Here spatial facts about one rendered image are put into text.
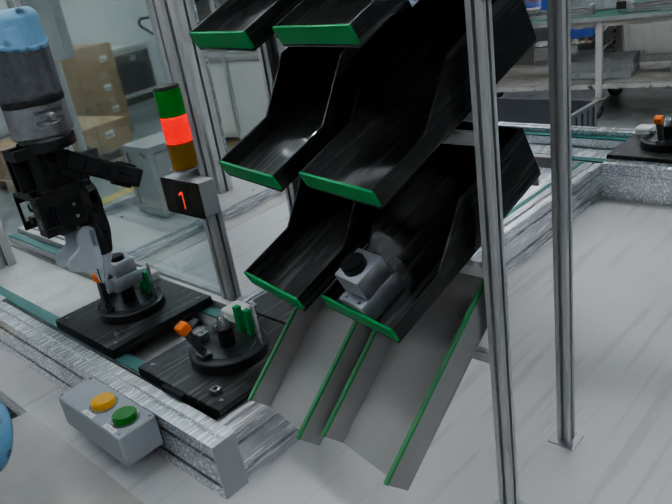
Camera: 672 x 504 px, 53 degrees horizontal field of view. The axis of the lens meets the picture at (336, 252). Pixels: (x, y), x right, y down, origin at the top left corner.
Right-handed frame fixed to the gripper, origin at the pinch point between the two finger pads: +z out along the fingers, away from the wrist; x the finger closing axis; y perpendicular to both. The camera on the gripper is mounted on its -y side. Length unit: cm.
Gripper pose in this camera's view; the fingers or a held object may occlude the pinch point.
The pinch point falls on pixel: (105, 271)
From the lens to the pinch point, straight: 100.2
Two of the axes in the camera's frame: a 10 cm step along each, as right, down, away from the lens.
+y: -6.7, 3.9, -6.3
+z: 1.5, 9.0, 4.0
